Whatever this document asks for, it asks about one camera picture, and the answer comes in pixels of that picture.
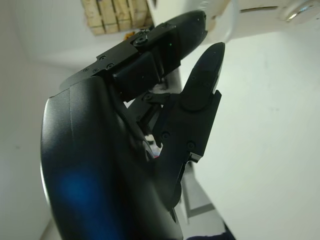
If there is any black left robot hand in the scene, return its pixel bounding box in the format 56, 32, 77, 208
39, 9, 226, 240

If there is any wooden shipping crate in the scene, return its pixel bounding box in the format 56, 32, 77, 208
79, 0, 155, 36

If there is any cream toaster lever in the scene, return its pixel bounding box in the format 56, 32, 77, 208
205, 0, 237, 45

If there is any cream two-slot toaster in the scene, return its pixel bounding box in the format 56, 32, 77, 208
146, 0, 320, 48

